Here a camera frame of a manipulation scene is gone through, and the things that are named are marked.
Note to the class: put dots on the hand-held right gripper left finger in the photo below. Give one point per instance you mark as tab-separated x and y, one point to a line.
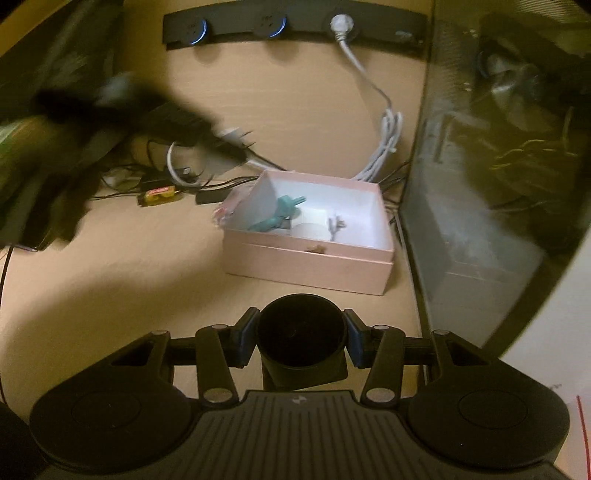
247	339

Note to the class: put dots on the clear plastic bag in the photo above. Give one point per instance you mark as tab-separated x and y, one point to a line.
228	210

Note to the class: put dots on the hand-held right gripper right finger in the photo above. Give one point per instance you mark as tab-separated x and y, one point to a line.
354	340

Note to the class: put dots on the black wall socket panel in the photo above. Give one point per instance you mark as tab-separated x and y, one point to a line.
304	23

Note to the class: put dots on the black cylindrical holder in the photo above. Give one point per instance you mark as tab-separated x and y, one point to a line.
300	337

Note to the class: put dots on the small metal keys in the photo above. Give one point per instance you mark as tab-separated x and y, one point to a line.
333	226

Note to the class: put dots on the black computer monitor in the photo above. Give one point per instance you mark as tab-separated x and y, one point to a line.
27	184

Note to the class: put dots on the pink cardboard box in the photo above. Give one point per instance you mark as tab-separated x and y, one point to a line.
304	272

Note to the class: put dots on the teal plastic whistle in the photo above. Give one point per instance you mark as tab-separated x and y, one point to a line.
281	210

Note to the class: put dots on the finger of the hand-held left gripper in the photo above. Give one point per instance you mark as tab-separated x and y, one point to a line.
194	117
217	151

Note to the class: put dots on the white paper sheet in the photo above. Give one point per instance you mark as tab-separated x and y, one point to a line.
572	415

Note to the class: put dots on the glass computer case panel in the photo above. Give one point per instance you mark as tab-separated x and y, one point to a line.
485	184

